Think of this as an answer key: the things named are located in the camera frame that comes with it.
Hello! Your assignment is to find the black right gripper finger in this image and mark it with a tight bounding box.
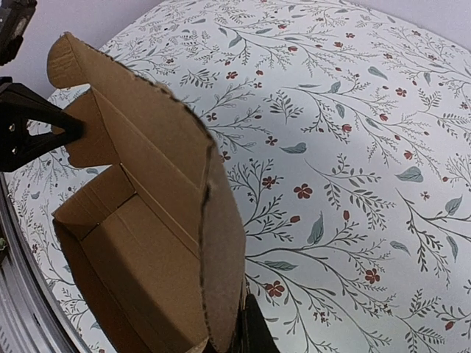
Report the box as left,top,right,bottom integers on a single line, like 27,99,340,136
242,294,278,353

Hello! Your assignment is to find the brown cardboard paper box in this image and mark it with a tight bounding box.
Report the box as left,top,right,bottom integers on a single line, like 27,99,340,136
47,33,245,352

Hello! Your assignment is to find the aluminium front rail frame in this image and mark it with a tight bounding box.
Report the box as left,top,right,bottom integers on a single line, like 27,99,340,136
1,176,90,352

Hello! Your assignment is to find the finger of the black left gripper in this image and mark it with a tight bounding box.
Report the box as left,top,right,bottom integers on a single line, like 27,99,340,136
1,82,84,142
1,132,79,172

